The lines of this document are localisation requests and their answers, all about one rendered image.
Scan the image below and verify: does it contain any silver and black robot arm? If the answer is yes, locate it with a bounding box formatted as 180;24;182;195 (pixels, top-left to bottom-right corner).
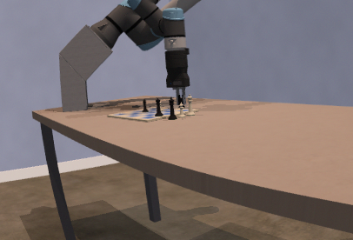
90;0;201;50

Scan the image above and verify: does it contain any blue and cream chessboard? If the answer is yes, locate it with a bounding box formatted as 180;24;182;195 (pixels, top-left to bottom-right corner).
107;107;189;122

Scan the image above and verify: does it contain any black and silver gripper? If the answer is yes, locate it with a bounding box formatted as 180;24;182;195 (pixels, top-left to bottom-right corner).
164;37;190;105

